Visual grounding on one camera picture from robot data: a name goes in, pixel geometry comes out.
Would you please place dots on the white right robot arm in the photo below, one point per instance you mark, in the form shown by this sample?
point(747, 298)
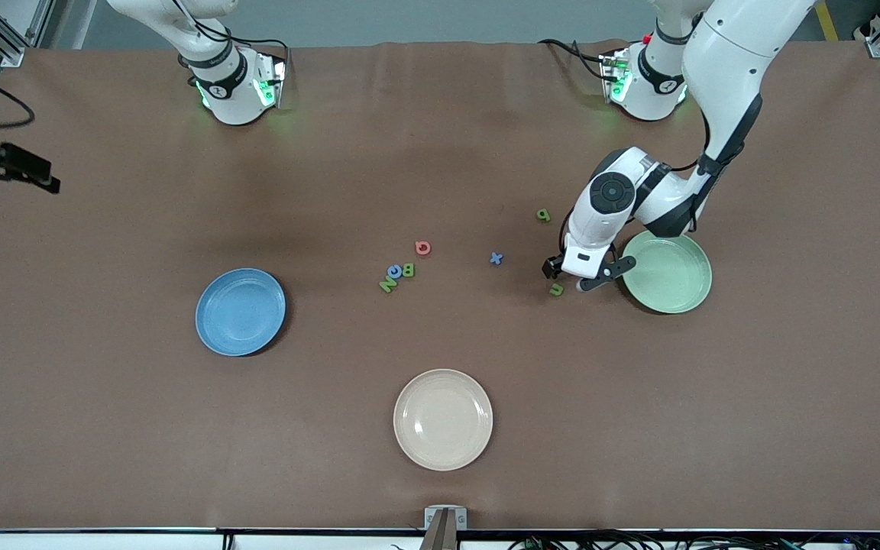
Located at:
point(230, 99)

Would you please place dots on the beige plate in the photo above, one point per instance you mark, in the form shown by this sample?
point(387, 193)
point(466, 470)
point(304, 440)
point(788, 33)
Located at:
point(443, 420)

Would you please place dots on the blue plate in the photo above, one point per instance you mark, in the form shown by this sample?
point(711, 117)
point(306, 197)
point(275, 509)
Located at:
point(241, 313)

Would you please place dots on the green plate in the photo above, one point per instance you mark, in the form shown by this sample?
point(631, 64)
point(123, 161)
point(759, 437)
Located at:
point(673, 283)

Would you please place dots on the brown table cover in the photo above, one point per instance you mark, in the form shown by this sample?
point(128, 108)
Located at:
point(440, 153)

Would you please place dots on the green letter N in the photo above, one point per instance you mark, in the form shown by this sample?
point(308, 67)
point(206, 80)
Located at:
point(387, 285)

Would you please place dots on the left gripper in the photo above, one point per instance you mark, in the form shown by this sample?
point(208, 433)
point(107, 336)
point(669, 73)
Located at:
point(551, 267)

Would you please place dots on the red letter Q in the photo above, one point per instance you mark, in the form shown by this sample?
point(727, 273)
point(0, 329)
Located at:
point(422, 247)

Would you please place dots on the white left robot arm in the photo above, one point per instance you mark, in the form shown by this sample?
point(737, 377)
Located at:
point(726, 69)

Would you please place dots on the blue letter G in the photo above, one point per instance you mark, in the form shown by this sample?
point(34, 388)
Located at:
point(393, 270)

